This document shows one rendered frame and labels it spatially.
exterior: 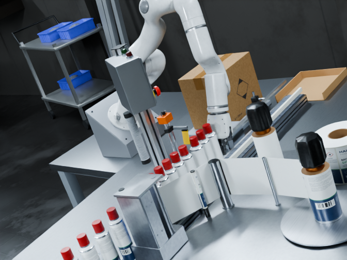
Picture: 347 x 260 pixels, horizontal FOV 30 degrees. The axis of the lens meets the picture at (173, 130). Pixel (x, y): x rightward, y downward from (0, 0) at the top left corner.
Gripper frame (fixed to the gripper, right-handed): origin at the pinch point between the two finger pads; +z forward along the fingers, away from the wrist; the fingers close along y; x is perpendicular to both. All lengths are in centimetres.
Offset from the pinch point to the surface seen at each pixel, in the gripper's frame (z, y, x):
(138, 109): -22.0, -3.0, -44.1
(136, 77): -33, -1, -45
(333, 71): -25, 6, 95
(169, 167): 0.6, 1.1, -35.6
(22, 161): 38, -364, 173
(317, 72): -25, -3, 95
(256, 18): -71, -141, 265
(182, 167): 1.6, 2.3, -29.4
